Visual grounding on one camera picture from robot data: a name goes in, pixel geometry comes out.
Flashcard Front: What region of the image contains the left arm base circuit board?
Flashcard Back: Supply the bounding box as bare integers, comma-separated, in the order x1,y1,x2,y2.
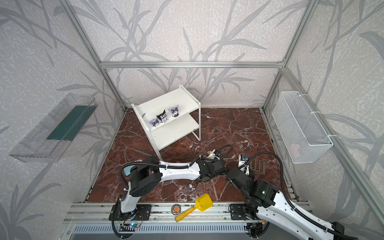
120,223,142,232

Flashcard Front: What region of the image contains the round orange badge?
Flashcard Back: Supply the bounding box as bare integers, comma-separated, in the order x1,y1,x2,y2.
171,204,181,216

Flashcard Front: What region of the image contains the clear plastic wall bin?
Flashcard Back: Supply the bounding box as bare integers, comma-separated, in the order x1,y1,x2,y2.
9,94,98,163

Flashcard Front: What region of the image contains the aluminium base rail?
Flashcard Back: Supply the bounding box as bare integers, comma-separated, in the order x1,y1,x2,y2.
61,201,319,224

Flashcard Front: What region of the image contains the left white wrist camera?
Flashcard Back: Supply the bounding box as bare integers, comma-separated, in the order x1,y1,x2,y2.
203,150,220,161

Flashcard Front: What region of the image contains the white wire mesh basket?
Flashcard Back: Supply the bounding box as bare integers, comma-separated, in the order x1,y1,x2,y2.
272,91,334,164

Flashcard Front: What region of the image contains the purple kuromi figure black bow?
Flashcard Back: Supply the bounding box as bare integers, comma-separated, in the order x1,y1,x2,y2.
149,118,160,128

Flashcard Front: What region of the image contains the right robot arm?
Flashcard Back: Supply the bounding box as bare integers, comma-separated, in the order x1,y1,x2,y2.
226,152,357,240

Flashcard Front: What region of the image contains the brown toy sieve scoop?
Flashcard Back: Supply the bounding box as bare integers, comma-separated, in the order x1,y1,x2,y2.
250,159,266,175

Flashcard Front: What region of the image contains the white two-tier metal shelf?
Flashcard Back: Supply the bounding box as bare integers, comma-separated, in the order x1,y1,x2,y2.
131,85,202,160

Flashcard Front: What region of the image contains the purple striped bow kuromi figure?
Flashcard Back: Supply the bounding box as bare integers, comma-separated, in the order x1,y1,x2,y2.
169,105,179,118

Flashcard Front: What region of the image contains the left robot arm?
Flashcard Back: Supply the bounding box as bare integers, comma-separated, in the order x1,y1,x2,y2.
109,145,233,222

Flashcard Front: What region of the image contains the pink object in basket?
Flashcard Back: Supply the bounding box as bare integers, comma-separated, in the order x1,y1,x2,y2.
288,144,301,161

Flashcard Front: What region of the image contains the yellow plastic toy shovel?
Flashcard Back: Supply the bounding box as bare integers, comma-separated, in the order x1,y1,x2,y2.
175,194,213,222

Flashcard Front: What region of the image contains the black hooded kuromi figure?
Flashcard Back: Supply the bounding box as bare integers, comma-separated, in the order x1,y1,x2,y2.
157,110,168,124

